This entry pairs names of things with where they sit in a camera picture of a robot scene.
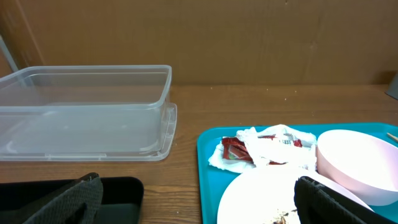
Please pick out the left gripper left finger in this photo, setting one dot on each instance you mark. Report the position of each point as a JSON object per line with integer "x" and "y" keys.
{"x": 76, "y": 202}

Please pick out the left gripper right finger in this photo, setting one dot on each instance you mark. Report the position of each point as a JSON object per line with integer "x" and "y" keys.
{"x": 319, "y": 204}

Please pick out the small pink plate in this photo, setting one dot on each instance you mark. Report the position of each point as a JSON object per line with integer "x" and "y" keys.
{"x": 361, "y": 163}

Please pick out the brown food scrap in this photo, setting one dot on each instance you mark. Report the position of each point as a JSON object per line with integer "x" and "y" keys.
{"x": 281, "y": 220}

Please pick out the black plastic tray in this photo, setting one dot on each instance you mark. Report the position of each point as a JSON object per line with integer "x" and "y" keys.
{"x": 121, "y": 202}

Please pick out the large white dinner plate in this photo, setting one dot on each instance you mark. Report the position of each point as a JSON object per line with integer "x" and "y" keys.
{"x": 264, "y": 195}

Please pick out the crumpled white napkin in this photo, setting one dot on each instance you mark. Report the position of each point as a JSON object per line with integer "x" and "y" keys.
{"x": 276, "y": 145}

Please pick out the clear plastic storage bin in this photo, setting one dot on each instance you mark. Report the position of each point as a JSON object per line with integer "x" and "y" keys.
{"x": 87, "y": 113}

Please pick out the red sauce packet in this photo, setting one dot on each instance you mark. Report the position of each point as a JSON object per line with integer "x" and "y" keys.
{"x": 234, "y": 149}

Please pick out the teal serving tray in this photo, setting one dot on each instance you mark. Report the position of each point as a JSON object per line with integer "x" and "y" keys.
{"x": 214, "y": 181}

